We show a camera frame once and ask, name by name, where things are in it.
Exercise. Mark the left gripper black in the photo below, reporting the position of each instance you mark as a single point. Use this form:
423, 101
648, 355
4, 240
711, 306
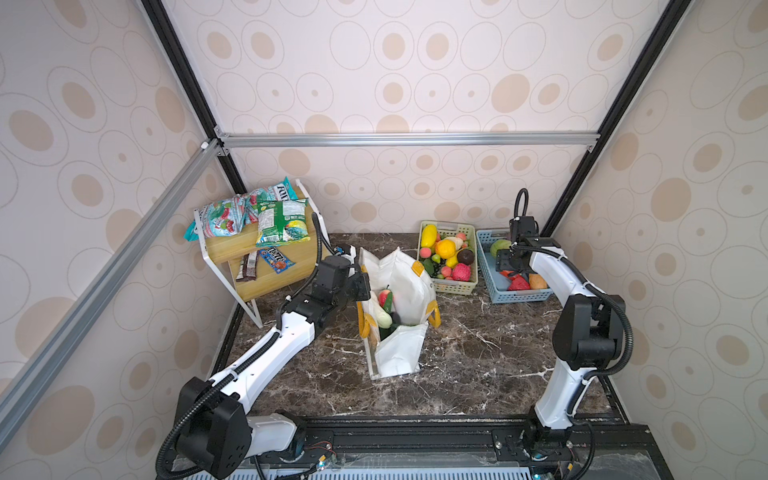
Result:
362, 282

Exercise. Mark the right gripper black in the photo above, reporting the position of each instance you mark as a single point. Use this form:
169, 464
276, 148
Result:
505, 261

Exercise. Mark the red yellow apple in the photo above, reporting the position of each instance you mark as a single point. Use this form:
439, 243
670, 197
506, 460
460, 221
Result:
386, 300

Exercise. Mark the white radish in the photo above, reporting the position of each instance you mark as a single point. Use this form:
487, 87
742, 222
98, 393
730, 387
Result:
382, 318

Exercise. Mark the white grocery bag yellow handles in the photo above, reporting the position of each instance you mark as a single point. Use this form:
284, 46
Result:
396, 351

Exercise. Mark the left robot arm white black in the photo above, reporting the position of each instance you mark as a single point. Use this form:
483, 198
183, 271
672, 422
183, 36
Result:
213, 429

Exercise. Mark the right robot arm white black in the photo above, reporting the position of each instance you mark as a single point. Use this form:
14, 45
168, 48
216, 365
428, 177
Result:
592, 338

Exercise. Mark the green snack bag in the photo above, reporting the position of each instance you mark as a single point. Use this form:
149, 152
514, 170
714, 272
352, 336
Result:
282, 223

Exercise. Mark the teal snack bag rear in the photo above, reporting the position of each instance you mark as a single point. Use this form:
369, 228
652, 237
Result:
279, 192

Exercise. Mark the teal red snack bag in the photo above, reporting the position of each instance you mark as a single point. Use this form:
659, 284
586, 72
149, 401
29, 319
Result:
222, 218

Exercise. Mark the green round cabbage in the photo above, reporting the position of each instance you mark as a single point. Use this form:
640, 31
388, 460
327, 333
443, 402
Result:
498, 246

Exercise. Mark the brown potato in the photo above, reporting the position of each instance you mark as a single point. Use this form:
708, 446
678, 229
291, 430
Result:
537, 282

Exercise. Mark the red pepper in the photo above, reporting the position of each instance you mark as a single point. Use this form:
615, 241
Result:
518, 283

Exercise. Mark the blue candy packet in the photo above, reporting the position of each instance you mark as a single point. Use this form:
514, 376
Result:
278, 261

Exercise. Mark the blue vegetable basket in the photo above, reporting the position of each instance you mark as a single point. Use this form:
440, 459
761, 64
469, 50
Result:
496, 283

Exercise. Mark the dark brown avocado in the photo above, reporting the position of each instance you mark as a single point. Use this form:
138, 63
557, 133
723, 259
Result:
466, 256

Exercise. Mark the pink dragon fruit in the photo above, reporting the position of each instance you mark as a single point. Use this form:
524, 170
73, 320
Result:
462, 273

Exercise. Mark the orange in green basket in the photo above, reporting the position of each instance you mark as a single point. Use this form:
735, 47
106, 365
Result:
446, 248

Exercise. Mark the green fruit basket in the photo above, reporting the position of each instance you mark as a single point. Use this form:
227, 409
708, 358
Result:
440, 270

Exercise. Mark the brown chocolate bar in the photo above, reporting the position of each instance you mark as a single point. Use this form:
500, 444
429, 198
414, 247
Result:
247, 270

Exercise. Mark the yellow lemon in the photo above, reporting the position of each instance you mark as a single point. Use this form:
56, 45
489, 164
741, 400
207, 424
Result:
429, 236

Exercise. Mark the wooden two-tier shelf white frame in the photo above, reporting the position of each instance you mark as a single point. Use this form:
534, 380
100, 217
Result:
223, 255

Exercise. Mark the horizontal aluminium rail back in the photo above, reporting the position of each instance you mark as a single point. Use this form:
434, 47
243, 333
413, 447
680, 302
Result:
228, 141

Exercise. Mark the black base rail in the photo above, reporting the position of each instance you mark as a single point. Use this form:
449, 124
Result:
454, 448

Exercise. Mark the diagonal aluminium rail left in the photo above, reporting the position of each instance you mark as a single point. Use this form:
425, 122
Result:
41, 370

